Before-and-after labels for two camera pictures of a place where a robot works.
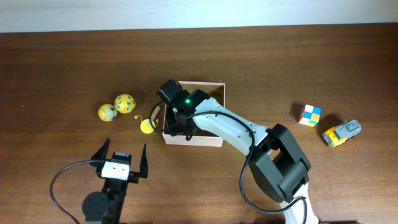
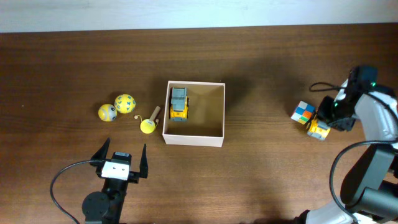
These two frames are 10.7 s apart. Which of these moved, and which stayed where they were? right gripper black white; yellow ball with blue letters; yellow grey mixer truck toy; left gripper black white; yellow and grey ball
Moved: right gripper black white; yellow grey mixer truck toy
Stayed: left gripper black white; yellow and grey ball; yellow ball with blue letters
